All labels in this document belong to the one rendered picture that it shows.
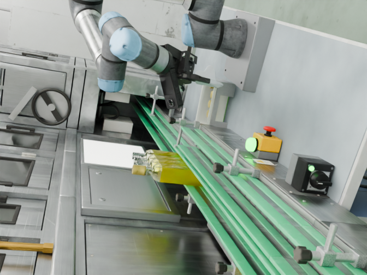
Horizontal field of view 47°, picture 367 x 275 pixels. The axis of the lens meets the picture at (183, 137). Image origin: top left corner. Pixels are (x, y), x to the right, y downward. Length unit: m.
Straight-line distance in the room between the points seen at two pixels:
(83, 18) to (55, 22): 3.75
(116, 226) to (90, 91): 1.22
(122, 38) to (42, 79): 1.48
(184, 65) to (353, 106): 0.46
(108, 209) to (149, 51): 0.59
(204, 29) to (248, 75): 0.23
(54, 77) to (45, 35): 2.75
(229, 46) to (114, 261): 0.88
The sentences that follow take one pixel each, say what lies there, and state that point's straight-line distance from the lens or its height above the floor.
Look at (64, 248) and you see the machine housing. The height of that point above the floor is 1.37.
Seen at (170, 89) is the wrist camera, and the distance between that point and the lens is 1.19.
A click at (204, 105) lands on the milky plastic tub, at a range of 1.93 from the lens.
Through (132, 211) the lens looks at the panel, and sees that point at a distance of 1.47.
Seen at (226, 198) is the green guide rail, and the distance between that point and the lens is 1.20.
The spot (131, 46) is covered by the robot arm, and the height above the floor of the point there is 1.28.
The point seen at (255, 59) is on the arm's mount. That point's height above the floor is 0.78.
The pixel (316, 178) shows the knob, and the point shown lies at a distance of 1.08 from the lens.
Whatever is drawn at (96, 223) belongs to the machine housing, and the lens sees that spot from 1.44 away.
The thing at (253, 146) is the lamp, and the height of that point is 0.84.
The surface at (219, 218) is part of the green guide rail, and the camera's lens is 1.32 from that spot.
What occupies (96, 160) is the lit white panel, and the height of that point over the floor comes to 1.25.
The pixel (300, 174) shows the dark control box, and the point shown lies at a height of 0.83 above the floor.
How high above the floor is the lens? 1.41
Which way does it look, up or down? 16 degrees down
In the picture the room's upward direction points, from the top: 82 degrees counter-clockwise
